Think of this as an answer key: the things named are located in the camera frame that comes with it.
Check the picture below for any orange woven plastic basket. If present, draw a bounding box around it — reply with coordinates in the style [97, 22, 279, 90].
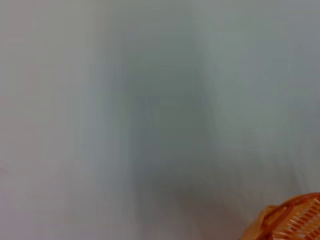
[239, 191, 320, 240]

